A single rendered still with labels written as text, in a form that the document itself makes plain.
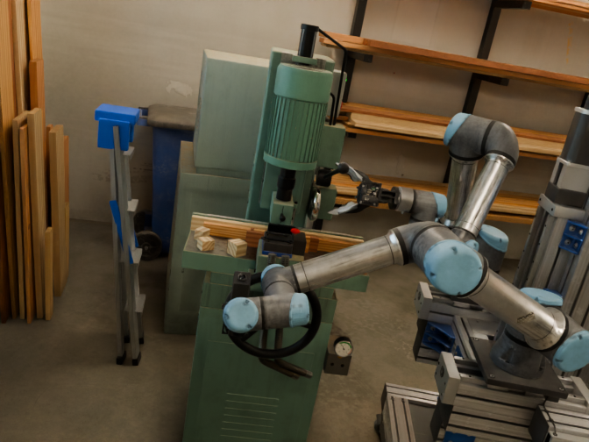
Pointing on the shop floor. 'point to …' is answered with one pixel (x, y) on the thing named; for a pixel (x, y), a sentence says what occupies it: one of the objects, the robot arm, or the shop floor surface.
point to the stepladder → (123, 224)
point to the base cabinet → (250, 387)
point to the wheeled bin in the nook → (162, 174)
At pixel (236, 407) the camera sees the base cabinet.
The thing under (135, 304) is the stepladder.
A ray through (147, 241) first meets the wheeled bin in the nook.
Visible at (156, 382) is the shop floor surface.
